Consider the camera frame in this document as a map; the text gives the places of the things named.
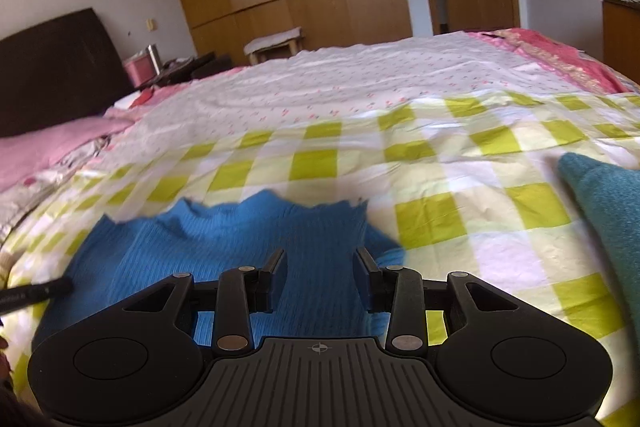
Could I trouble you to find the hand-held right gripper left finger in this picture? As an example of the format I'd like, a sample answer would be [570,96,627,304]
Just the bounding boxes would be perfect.
[121,248,287,354]

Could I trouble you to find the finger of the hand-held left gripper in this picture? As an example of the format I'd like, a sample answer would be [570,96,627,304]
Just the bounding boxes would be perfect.
[0,277,74,315]

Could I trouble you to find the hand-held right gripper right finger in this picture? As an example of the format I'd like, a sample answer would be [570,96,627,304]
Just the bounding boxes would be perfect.
[353,248,517,354]

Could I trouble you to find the blue patterned knit sweater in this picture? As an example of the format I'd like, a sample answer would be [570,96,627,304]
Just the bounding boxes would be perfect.
[32,189,407,354]

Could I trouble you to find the green checked bed sheet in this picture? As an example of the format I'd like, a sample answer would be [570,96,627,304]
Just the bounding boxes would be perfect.
[0,91,640,427]

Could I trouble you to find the pink pillow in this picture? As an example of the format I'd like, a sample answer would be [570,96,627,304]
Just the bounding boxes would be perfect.
[0,116,135,192]

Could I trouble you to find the white floral bed sheet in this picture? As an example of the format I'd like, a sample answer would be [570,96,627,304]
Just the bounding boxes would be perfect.
[106,29,640,160]

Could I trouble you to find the dark nightstand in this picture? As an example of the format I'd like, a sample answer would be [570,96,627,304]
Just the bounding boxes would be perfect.
[150,52,233,88]

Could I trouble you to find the dark headboard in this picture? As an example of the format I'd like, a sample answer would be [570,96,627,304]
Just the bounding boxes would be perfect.
[0,8,137,138]

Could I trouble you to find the wooden stool with cloth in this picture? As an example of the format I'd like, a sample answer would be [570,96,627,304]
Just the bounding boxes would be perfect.
[243,26,306,66]

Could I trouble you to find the pink basket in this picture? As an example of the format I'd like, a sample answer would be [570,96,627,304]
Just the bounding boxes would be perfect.
[123,52,162,88]

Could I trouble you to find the teal folded knit cloth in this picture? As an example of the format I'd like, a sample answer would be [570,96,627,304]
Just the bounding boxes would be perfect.
[557,152,640,350]

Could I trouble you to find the pink bedspread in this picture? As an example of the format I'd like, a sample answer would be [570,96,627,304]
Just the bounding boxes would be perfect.
[467,28,640,96]

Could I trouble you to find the wooden desk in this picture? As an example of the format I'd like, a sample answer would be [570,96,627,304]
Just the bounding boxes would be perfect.
[598,0,640,84]

